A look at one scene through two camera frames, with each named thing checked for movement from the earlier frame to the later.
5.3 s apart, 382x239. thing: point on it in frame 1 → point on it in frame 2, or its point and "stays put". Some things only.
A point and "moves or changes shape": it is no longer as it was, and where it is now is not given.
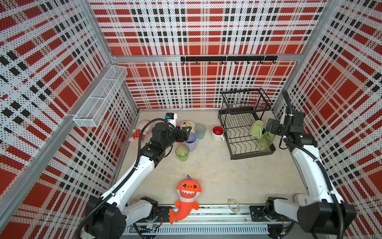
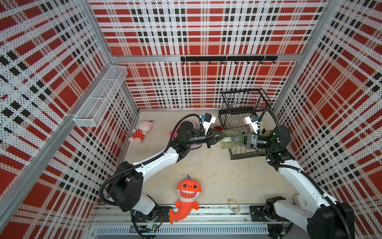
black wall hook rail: [235, 59] stays put
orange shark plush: [188, 190] stays put
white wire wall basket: [92, 111] stays put
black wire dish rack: [241, 114] stays put
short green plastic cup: [182, 152] moves or changes shape
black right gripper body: [277, 127] → [263, 142]
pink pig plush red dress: [145, 129] stays put
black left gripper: [181, 139] → [213, 140]
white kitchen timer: [303, 200] stays put
